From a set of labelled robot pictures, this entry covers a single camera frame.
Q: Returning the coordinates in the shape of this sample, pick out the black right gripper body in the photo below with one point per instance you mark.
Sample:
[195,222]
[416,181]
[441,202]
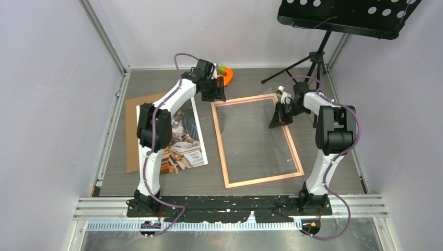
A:
[291,110]

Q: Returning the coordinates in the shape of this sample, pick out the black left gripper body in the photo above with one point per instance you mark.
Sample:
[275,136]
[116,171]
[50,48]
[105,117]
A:
[210,92]

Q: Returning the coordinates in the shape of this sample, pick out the pink wooden picture frame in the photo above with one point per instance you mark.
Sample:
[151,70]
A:
[263,180]

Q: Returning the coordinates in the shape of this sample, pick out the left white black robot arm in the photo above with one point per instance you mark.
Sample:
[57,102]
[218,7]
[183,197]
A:
[154,127]

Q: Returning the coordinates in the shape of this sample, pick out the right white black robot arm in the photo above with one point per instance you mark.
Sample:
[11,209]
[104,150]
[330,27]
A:
[336,133]

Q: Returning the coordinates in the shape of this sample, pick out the cat and books photo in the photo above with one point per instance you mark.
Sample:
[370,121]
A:
[186,149]

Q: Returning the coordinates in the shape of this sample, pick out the green toy brick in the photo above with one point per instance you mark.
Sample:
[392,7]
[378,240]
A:
[221,70]

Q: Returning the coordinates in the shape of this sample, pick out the brown cardboard backing board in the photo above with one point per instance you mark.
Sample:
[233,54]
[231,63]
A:
[132,157]

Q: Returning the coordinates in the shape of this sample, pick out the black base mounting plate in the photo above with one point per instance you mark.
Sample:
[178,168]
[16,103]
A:
[224,209]

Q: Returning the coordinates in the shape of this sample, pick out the black music stand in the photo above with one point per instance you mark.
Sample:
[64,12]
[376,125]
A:
[376,19]

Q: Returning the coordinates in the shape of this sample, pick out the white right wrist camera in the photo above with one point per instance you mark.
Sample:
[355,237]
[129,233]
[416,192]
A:
[284,97]

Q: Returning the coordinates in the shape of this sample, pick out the aluminium rail front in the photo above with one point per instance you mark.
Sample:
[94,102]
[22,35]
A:
[109,214]

